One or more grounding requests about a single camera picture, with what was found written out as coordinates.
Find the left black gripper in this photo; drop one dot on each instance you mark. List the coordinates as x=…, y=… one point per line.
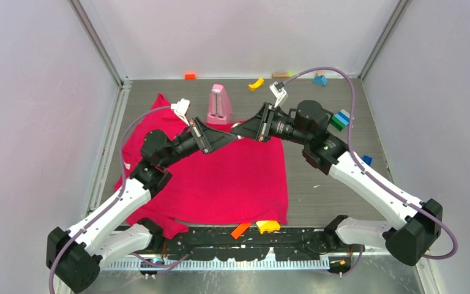
x=210, y=139

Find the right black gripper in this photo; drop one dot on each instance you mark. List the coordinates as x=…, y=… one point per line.
x=259, y=127

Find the red cloth garment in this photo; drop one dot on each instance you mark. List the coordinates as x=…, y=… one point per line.
x=243, y=182

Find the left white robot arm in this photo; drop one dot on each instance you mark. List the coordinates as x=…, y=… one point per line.
x=76, y=255

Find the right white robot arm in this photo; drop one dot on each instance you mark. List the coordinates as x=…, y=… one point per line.
x=410, y=226

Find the pink metronome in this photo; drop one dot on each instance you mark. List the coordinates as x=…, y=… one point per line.
x=220, y=110

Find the yellow curved block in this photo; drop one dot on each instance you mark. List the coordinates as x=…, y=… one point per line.
x=256, y=85

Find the tan wooden block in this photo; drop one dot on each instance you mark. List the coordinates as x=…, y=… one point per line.
x=282, y=75

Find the small orange block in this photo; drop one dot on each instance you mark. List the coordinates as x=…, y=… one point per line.
x=190, y=76

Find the blue triangular block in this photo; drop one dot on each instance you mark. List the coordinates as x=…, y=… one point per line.
x=320, y=79

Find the orange rectangular block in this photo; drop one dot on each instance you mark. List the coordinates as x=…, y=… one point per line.
x=240, y=230

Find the stacked green blue bricks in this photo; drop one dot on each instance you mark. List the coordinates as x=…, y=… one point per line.
x=340, y=120

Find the yellow block pile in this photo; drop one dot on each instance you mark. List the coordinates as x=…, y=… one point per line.
x=264, y=226

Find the blue lego brick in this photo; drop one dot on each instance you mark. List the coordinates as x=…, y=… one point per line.
x=367, y=159

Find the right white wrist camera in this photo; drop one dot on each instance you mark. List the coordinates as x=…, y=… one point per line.
x=279, y=91

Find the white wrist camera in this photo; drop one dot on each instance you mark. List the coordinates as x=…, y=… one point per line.
x=279, y=91
x=180, y=109

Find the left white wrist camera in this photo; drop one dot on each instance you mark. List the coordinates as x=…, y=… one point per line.
x=180, y=109

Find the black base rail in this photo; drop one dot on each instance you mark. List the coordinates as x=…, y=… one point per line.
x=287, y=244

